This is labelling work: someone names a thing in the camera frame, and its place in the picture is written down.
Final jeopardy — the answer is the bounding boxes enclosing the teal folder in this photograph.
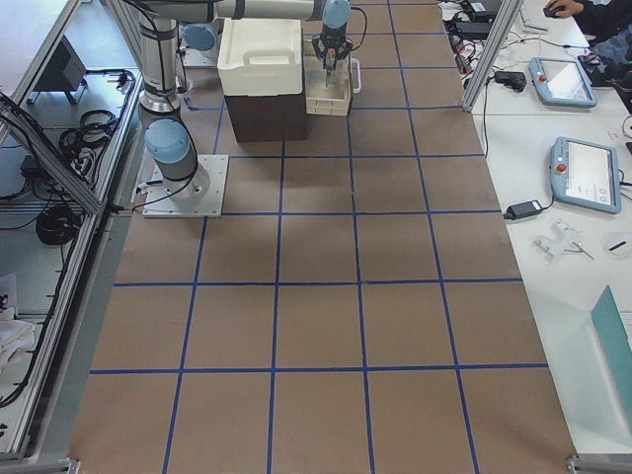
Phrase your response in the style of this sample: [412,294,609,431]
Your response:
[591,285,631,376]

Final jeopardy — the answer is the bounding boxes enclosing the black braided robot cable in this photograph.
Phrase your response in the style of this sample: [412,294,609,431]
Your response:
[340,4,369,53]

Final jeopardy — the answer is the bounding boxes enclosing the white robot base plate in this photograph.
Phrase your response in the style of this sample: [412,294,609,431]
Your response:
[140,155,229,218]

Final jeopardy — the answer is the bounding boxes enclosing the grey orange handled scissors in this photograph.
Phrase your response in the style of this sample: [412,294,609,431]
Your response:
[323,48,337,87]

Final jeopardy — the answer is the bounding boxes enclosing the blue teach pendant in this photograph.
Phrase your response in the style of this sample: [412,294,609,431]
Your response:
[528,57,597,109]
[549,136,621,214]

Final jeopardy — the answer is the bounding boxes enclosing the dark brown drawer cabinet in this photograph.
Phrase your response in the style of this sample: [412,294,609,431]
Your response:
[225,92,308,143]

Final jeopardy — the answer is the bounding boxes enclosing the near blue teach pendant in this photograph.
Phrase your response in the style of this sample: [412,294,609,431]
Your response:
[549,136,621,214]

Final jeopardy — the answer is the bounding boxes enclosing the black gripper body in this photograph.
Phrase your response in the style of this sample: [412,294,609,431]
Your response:
[316,30,346,58]

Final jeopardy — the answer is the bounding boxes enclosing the far blue teach pendant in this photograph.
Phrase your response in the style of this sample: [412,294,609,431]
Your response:
[528,57,597,109]

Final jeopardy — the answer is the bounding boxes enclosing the aluminium frame post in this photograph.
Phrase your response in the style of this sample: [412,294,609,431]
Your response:
[461,0,522,113]

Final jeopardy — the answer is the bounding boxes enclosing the person at desk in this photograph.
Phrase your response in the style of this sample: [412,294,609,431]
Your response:
[545,0,631,91]

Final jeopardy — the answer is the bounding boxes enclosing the white foam box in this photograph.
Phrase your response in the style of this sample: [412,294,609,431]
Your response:
[217,19,303,97]

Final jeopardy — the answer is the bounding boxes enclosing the wooden drawer with white handle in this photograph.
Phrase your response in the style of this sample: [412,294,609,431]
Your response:
[303,55,362,117]

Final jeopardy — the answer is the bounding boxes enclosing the black power adapter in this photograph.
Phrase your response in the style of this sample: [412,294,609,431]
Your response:
[504,199,543,220]

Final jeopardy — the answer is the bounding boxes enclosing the coiled black cables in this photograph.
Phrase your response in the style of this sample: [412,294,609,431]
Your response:
[57,68,137,164]

